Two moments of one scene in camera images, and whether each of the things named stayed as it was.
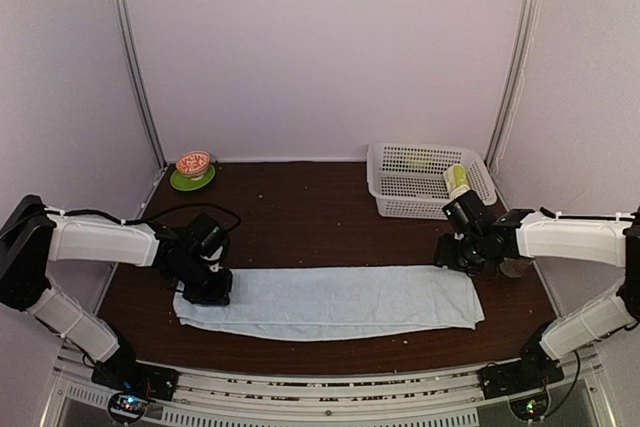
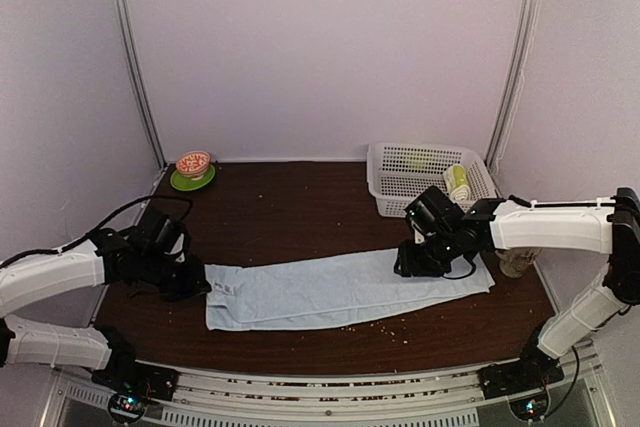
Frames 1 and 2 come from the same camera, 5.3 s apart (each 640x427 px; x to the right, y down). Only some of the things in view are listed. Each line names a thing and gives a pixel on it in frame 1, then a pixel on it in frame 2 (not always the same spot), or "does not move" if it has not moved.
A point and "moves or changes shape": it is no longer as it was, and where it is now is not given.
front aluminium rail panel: (325, 396) does not move
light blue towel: (324, 304) moves or changes shape
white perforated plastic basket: (407, 179) does not move
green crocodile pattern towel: (456, 180) does not move
